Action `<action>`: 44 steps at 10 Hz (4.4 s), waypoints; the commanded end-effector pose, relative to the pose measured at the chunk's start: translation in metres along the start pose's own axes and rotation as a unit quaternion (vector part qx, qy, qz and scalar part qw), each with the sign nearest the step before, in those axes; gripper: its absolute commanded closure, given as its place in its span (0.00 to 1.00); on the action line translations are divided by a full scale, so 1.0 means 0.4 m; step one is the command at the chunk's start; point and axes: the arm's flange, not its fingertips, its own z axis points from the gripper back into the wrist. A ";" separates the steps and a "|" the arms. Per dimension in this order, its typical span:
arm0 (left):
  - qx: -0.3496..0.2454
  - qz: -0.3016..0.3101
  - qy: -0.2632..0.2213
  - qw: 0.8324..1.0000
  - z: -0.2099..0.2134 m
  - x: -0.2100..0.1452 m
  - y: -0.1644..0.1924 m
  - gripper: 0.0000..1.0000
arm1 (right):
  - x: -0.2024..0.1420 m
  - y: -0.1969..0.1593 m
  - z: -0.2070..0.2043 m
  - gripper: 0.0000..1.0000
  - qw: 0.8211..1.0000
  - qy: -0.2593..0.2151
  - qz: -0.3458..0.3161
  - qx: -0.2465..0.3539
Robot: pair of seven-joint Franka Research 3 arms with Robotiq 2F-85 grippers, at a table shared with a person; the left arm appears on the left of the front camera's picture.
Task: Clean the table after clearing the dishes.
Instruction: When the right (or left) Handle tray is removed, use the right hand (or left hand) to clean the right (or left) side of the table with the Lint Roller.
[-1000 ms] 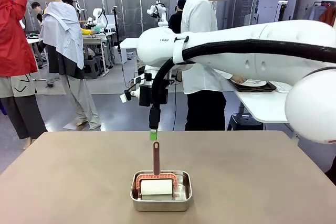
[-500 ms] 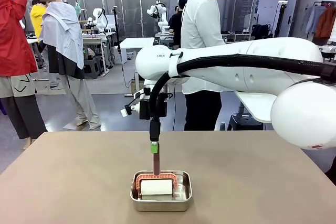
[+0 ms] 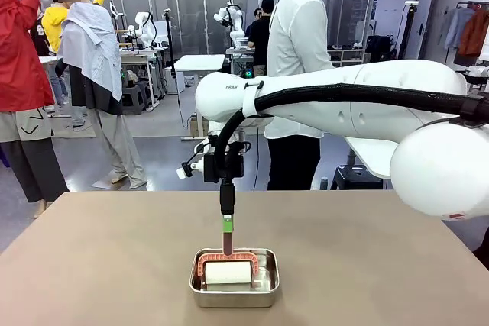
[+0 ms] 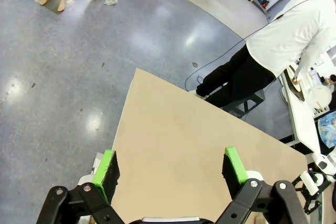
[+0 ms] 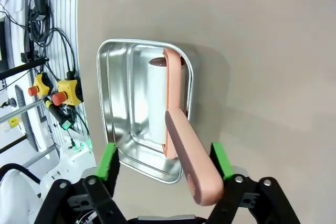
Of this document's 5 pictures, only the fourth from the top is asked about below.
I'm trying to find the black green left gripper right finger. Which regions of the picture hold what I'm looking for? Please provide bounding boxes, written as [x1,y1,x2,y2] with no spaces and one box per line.
[214,146,309,224]

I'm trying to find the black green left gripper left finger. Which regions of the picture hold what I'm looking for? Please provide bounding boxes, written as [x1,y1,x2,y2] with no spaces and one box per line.
[35,149,126,224]

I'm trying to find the person's right forearm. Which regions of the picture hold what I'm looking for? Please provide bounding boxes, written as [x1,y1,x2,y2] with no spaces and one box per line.
[296,39,329,78]

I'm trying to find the white side table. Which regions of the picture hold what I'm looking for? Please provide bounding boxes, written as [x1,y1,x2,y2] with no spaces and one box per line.
[279,63,336,156]

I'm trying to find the person's white shoe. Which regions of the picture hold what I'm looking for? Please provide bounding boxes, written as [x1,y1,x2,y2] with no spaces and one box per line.
[188,89,208,100]

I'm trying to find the person's black trousers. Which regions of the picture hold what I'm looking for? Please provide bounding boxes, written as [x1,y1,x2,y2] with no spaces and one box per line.
[195,44,276,109]

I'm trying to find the blue patterned screen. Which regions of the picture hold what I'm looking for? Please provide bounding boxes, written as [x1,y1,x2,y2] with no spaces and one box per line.
[317,111,336,149]

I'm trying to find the person in white shirt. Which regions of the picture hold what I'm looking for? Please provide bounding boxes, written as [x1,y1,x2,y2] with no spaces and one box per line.
[184,0,334,92]

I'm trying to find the seated dark haired person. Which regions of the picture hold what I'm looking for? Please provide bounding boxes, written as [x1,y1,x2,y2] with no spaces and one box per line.
[322,74,336,94]

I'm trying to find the person's white shirt torso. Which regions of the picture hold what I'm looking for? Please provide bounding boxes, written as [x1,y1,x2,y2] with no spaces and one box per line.
[246,0,336,77]

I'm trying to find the white table base bracket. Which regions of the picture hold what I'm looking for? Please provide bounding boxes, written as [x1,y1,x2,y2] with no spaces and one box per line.
[77,152,106,185]

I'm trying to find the dark metal table frame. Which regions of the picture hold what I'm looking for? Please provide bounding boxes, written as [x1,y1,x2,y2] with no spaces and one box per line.
[206,89,266,119]

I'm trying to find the black metal bracket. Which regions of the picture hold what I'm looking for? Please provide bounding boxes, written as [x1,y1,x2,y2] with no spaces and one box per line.
[292,172,332,215]

